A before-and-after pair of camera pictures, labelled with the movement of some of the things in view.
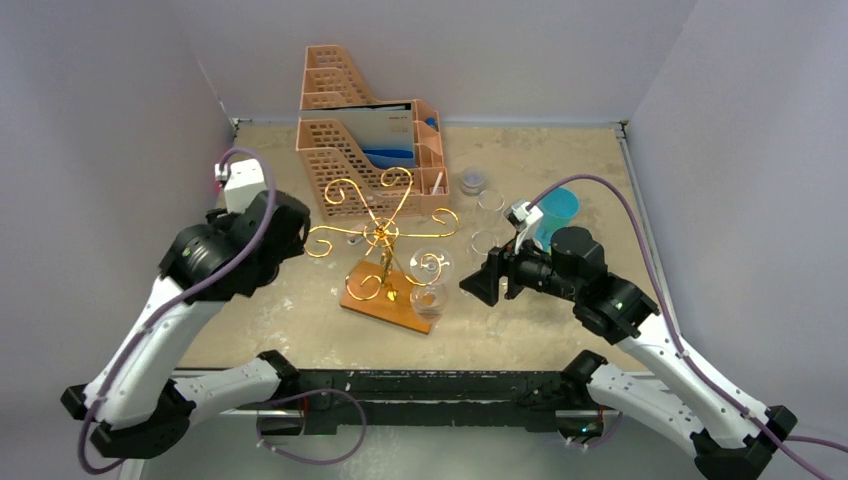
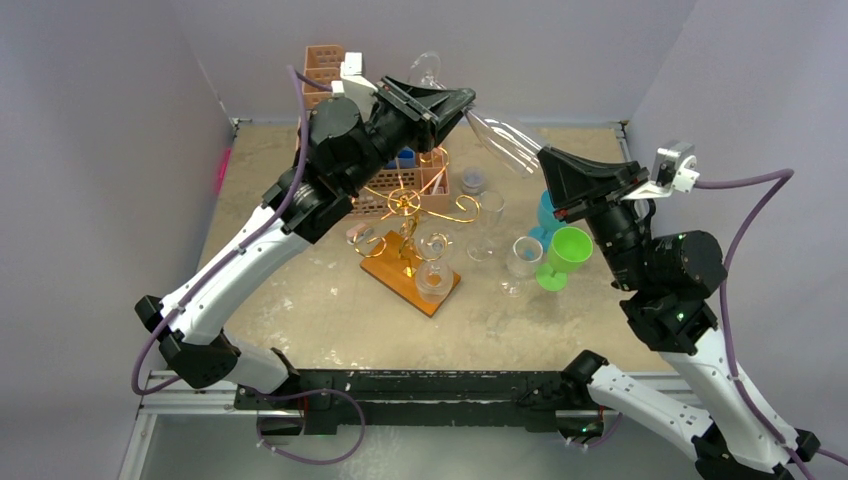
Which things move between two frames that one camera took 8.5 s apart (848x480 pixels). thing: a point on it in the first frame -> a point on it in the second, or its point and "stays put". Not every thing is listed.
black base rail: x=432 y=397 stays put
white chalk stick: x=437 y=183 stays put
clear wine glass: x=490 y=199 -> x=517 y=147
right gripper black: x=501 y=276 -> x=607 y=195
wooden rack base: x=381 y=293 -> x=395 y=264
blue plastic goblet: x=559 y=206 stays put
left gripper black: x=294 y=249 -> x=423 y=111
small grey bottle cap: x=473 y=180 stays put
